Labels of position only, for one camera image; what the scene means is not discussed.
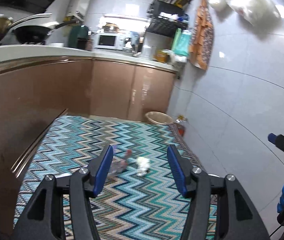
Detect beige wastebasket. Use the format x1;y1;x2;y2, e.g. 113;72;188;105
145;111;173;125

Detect yellow container on counter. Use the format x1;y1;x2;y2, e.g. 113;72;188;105
153;49;171;63

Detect clear plastic bag red tie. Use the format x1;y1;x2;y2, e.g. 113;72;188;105
108;145;132;177

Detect white hanging plastic bags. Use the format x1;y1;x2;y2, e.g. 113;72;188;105
209;0;281;26

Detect white microwave oven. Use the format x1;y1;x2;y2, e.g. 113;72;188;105
94;33;124;50

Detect black wall dish rack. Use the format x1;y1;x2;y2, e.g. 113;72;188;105
146;0;191;37

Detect brown kitchen cabinet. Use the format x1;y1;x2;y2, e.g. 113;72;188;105
0;56;176;238

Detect orange patterned hanging apron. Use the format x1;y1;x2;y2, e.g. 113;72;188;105
188;0;214;70

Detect white plastic bag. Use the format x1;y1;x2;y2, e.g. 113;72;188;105
137;157;150;177

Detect zigzag patterned table cloth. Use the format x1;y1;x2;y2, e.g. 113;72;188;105
14;115;201;239

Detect black wok pan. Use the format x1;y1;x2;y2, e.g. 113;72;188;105
12;20;79;44

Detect teal hanging bag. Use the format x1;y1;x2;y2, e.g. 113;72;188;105
171;28;192;56

